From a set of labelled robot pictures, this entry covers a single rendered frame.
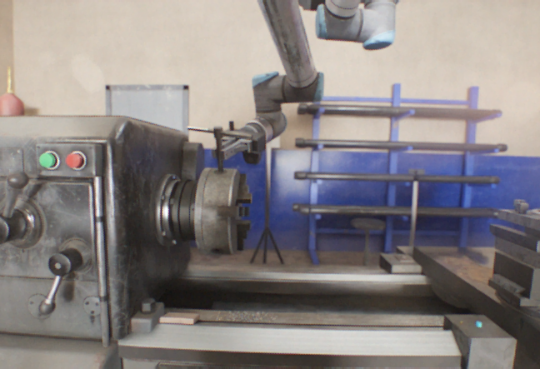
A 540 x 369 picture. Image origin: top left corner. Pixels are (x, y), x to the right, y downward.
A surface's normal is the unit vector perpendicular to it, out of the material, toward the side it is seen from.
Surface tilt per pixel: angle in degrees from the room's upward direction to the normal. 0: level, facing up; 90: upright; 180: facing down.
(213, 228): 99
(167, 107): 90
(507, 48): 90
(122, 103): 90
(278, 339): 36
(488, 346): 90
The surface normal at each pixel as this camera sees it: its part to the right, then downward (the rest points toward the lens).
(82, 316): -0.03, 0.10
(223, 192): -0.01, -0.46
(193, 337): 0.00, -0.75
